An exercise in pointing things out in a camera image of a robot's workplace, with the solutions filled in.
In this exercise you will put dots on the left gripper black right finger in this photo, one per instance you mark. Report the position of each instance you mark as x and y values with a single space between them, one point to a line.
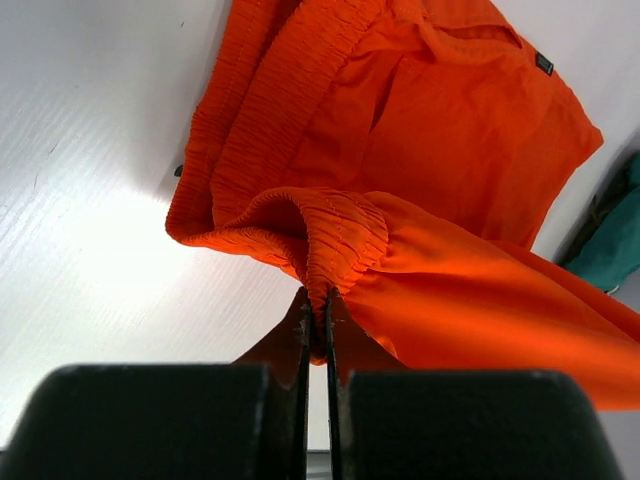
388 421

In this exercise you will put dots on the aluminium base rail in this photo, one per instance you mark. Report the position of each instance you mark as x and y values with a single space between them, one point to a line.
318 465

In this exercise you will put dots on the orange shorts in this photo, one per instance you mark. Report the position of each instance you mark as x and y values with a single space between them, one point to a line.
405 153

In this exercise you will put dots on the folded green shorts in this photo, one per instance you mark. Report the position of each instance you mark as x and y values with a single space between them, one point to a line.
605 251

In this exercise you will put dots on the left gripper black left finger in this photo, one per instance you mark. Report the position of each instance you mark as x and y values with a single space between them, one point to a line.
242 420

